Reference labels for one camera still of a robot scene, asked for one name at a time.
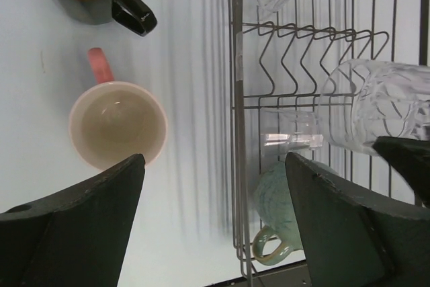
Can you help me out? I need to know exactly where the dark wire dish rack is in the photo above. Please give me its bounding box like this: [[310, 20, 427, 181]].
[[226, 0, 430, 287]]

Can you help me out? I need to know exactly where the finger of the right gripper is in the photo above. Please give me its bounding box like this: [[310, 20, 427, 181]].
[[372, 136, 429, 208]]

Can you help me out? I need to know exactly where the pink ceramic mug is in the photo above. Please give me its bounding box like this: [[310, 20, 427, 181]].
[[69, 48, 168, 170]]

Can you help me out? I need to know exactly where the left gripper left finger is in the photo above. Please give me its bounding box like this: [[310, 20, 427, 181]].
[[1, 154, 145, 286]]

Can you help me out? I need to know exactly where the green glazed ceramic mug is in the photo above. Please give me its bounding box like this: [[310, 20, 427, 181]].
[[251, 160, 340, 265]]

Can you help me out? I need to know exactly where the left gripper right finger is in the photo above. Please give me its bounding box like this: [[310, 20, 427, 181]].
[[285, 152, 429, 286]]

